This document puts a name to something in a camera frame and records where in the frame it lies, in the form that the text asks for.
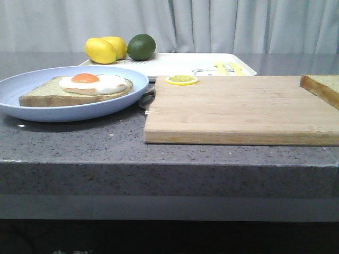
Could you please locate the light blue round plate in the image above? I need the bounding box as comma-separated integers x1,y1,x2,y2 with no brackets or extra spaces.
1,66,149,122

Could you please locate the yellow cutlery piece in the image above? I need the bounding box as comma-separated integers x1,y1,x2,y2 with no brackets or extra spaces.
214,61,228,76
228,62,246,76

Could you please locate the white curtain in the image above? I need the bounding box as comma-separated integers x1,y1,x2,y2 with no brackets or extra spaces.
1,1,338,54

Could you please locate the front yellow lemon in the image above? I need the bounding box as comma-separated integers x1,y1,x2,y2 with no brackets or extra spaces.
84,38,117,64

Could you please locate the yellow lemon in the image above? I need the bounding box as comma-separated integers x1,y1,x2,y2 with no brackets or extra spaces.
84,38,117,64
101,36,127,60

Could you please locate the rear yellow lemon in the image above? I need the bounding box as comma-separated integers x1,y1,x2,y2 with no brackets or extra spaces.
101,36,127,60

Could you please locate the left yellow cutlery piece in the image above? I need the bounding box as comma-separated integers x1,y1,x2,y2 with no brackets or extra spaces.
214,61,228,76

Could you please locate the fried egg with yolk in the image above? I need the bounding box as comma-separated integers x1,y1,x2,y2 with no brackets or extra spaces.
59,73,129,95

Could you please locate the lemon slice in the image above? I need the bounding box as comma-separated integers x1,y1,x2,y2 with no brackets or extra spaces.
165,75,199,86

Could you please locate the green lime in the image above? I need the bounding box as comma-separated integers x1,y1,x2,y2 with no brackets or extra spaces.
127,34,156,61

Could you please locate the right yellow cutlery piece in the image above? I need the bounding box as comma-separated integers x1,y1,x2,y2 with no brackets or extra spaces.
228,62,246,76

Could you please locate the white rectangular tray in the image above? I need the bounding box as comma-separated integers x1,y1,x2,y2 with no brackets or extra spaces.
78,52,258,79

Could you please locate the bread slice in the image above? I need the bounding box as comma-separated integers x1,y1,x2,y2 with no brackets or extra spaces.
19,76,133,107
300,75,338,110

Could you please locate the wooden cutting board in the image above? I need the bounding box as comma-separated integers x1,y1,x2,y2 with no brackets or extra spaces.
144,76,338,146

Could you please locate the metal cutting board handle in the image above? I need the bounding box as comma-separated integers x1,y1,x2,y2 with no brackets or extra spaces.
139,89,156,115

